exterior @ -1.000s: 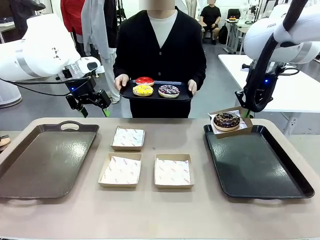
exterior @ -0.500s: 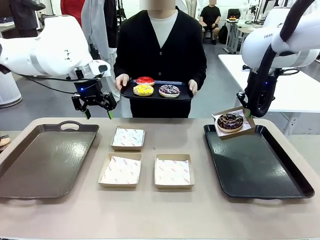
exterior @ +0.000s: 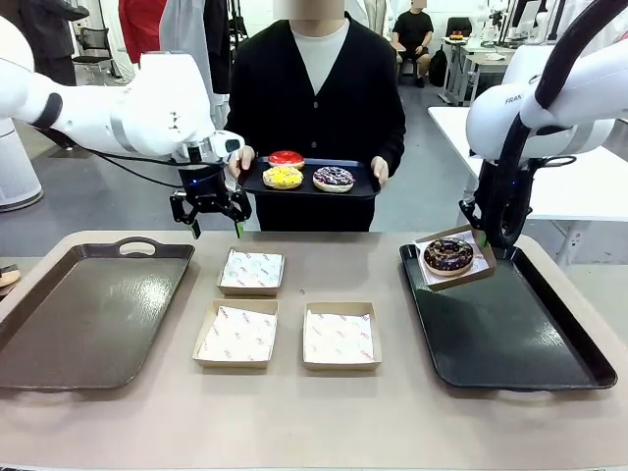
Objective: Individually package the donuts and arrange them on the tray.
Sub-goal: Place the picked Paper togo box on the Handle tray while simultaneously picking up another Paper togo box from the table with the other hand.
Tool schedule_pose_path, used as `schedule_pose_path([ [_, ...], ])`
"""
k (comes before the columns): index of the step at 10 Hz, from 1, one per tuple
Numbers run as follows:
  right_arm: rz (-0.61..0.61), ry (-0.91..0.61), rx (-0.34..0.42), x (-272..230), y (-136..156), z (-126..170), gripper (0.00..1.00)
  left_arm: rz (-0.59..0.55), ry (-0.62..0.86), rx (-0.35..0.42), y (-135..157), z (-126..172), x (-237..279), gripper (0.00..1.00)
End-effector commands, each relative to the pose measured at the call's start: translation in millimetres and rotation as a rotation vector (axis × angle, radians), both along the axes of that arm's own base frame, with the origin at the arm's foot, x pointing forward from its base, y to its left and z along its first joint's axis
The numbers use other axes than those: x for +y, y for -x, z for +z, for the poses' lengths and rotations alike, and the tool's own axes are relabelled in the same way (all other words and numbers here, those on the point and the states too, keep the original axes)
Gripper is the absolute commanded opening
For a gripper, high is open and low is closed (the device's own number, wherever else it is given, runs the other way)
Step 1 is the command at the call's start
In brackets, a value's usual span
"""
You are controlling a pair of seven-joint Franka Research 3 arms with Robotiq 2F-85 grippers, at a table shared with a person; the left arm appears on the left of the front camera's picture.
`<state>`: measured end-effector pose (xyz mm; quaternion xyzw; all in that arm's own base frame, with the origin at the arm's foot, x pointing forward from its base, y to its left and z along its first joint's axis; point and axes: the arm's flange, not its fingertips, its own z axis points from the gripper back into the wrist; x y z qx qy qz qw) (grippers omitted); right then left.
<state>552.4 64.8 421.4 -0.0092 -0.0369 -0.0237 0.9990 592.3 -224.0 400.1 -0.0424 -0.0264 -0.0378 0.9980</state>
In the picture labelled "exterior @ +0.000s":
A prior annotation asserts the chocolate sprinkled donut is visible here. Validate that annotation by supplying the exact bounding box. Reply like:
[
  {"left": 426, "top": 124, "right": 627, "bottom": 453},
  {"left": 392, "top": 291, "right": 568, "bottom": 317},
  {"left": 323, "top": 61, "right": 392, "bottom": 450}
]
[{"left": 422, "top": 237, "right": 475, "bottom": 277}]

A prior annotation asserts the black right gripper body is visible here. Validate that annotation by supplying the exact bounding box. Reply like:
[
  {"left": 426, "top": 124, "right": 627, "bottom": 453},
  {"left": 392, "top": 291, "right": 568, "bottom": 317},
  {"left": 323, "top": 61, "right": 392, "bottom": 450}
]
[{"left": 473, "top": 159, "right": 535, "bottom": 235}]

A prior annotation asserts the black hanging garment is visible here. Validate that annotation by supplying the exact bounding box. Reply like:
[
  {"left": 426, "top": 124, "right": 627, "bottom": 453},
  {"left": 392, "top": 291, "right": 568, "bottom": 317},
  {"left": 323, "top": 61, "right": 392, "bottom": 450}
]
[{"left": 203, "top": 0, "right": 236, "bottom": 95}]

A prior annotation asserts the seated person in black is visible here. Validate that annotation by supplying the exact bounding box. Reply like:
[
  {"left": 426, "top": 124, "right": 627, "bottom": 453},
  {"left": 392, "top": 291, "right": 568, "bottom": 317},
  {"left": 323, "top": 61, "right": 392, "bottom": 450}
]
[{"left": 391, "top": 0, "right": 436, "bottom": 89}]

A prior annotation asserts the black plastic tray with handles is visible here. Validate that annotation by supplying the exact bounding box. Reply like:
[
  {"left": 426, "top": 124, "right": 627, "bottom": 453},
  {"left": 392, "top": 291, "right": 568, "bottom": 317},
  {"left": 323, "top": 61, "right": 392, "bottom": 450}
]
[{"left": 399, "top": 243, "right": 618, "bottom": 393}]

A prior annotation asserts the brown plastic tray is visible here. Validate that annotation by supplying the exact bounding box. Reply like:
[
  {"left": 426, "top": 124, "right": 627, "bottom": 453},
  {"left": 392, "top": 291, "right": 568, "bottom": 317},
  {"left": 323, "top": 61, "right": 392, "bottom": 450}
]
[{"left": 0, "top": 236, "right": 196, "bottom": 393}]

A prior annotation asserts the person's left hand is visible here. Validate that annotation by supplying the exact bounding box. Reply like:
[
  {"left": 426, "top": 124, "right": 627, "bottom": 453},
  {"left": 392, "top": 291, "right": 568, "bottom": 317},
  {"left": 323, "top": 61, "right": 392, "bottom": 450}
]
[{"left": 370, "top": 155, "right": 391, "bottom": 188}]

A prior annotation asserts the person's left forearm black sleeve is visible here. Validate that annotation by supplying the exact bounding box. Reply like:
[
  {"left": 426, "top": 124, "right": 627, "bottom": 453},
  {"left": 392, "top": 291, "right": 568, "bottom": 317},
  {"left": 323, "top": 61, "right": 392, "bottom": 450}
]
[{"left": 370, "top": 100, "right": 407, "bottom": 167}]

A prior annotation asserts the kraft paper box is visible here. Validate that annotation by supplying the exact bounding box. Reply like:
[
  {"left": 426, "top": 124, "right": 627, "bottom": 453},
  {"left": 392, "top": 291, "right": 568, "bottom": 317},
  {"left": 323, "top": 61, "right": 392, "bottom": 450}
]
[
  {"left": 301, "top": 300, "right": 384, "bottom": 373},
  {"left": 216, "top": 246, "right": 287, "bottom": 298},
  {"left": 191, "top": 298, "right": 281, "bottom": 370},
  {"left": 414, "top": 224, "right": 498, "bottom": 293}
]

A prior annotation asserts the black right arm cable sleeve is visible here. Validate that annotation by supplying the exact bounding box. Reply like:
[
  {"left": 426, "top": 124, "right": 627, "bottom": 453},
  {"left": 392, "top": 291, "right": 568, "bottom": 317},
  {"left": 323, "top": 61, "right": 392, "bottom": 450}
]
[{"left": 492, "top": 0, "right": 614, "bottom": 250}]

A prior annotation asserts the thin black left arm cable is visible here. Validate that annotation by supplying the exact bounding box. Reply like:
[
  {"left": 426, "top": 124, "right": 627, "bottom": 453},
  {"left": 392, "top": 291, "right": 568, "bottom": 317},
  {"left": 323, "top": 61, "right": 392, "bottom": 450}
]
[{"left": 28, "top": 125, "right": 197, "bottom": 191}]

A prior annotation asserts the black mesh office chair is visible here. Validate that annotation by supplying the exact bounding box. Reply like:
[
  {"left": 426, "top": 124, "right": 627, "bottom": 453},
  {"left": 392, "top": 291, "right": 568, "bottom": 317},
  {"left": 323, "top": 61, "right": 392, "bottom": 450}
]
[{"left": 72, "top": 26, "right": 124, "bottom": 80}]

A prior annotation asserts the red glazed donut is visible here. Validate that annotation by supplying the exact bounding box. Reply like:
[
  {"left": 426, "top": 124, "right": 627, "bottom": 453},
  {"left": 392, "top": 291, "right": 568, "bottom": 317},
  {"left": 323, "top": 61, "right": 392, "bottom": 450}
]
[{"left": 267, "top": 150, "right": 306, "bottom": 171}]

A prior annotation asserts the red hanging garment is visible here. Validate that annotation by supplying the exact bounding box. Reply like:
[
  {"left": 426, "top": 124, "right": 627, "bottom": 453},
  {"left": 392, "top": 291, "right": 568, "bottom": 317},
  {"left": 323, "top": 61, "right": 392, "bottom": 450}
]
[{"left": 119, "top": 0, "right": 169, "bottom": 65}]

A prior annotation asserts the white cylindrical pedestal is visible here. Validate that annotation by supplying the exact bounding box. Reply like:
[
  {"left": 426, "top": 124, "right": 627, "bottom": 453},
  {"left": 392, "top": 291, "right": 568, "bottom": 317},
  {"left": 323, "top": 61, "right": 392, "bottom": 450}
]
[{"left": 0, "top": 116, "right": 44, "bottom": 214}]

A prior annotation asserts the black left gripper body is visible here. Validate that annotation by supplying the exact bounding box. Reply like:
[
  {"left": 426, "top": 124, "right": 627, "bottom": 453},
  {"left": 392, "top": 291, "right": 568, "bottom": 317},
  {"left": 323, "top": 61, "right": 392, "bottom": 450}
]
[{"left": 170, "top": 164, "right": 249, "bottom": 220}]

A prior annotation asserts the person's right hand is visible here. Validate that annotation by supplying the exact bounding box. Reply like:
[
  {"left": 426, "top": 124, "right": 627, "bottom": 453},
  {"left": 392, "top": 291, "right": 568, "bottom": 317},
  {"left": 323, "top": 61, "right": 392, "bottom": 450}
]
[{"left": 226, "top": 145, "right": 257, "bottom": 181}]

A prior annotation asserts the purple donut with white drizzle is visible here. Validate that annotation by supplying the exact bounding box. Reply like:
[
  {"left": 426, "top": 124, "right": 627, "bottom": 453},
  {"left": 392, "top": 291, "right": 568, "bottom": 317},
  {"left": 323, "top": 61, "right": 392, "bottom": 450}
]
[{"left": 312, "top": 166, "right": 355, "bottom": 193}]

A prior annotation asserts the black serving tray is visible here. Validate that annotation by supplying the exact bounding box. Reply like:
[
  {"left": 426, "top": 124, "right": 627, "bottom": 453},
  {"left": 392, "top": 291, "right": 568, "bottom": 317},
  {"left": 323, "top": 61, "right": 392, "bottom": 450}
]
[{"left": 236, "top": 156, "right": 383, "bottom": 201}]

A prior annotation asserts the grey hanging shirt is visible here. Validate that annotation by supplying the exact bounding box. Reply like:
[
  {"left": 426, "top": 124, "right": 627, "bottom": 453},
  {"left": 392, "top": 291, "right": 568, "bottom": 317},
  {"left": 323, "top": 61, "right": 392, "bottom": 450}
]
[{"left": 159, "top": 0, "right": 232, "bottom": 114}]

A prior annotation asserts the large white table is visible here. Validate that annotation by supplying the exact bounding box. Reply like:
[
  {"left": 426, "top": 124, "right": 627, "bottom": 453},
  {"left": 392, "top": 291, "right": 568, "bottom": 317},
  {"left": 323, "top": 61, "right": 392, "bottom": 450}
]
[{"left": 427, "top": 105, "right": 628, "bottom": 223}]

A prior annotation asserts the black backpack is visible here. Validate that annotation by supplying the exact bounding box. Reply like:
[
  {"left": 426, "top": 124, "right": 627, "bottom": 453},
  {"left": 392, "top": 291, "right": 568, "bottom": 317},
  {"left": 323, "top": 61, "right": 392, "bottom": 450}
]
[{"left": 428, "top": 45, "right": 449, "bottom": 89}]

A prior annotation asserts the person's right forearm black sleeve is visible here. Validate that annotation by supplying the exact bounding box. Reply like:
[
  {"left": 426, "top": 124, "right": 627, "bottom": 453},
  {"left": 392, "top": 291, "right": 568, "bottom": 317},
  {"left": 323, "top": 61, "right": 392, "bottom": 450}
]
[{"left": 223, "top": 100, "right": 259, "bottom": 152}]

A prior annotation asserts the grey work desk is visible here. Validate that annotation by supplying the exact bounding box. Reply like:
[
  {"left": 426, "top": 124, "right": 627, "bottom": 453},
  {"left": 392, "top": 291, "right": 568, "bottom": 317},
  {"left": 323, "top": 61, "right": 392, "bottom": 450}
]
[{"left": 443, "top": 37, "right": 521, "bottom": 107}]

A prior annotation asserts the yellow sprinkled donut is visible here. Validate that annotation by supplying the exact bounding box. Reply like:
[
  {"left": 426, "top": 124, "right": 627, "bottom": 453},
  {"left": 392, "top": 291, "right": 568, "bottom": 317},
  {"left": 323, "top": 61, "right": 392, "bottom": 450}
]
[{"left": 262, "top": 166, "right": 304, "bottom": 191}]

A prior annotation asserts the person in black cardigan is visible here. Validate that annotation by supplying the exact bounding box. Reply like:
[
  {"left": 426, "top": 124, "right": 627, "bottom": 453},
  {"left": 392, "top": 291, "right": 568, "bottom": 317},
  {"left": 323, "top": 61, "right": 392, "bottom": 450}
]
[{"left": 223, "top": 0, "right": 407, "bottom": 233}]

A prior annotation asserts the bystander in dark clothes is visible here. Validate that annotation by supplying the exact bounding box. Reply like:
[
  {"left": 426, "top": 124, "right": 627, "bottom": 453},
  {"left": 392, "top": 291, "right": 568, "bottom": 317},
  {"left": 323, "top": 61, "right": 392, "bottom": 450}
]
[{"left": 19, "top": 0, "right": 90, "bottom": 87}]

